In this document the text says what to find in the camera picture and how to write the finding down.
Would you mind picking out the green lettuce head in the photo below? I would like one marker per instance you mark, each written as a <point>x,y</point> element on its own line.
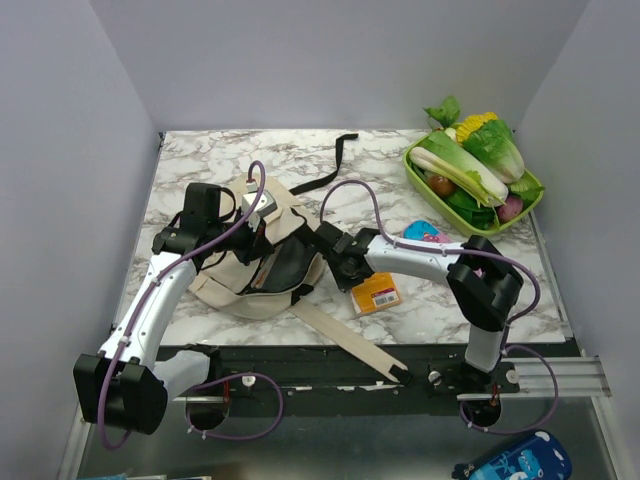
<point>494,146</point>

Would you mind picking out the napa cabbage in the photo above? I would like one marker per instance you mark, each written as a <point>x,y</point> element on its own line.
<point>439,154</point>

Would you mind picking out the green plastic vegetable tray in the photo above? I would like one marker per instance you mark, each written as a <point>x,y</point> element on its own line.
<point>529,189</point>

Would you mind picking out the green leaf sprig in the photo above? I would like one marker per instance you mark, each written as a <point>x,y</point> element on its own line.
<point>447,113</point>

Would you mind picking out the pink blue pencil case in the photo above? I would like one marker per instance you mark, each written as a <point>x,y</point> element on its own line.
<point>425,232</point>

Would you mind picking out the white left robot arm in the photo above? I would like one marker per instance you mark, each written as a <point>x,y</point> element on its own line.
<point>124,385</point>

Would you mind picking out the brown mushroom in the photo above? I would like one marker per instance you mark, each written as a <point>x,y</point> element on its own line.
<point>441,186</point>

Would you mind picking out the purple onion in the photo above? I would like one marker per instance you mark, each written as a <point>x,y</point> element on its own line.
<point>510,210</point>

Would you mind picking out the cream canvas backpack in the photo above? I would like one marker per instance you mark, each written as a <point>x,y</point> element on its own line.
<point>224,283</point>

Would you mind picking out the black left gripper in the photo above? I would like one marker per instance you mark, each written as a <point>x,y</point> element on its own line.
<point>257,245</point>

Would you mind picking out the aluminium frame rail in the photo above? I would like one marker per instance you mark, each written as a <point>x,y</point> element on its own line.
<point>559,388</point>

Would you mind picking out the yellow corn cob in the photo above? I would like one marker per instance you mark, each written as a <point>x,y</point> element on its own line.
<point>471,124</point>

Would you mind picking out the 169-Storey Treehouse book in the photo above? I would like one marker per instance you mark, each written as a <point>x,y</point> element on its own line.
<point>263,271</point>

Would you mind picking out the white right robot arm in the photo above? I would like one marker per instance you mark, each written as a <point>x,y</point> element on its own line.
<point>484,283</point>

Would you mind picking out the yellow orange paperback book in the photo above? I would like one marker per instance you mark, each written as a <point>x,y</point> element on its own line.
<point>376,293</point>

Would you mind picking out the dark green leafy vegetable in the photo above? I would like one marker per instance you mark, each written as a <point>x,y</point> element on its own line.
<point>471,211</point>

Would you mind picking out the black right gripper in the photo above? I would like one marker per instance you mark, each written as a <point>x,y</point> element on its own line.
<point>344,285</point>

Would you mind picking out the blue shark pencil case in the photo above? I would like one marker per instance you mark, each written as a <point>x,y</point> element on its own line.
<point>536,455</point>

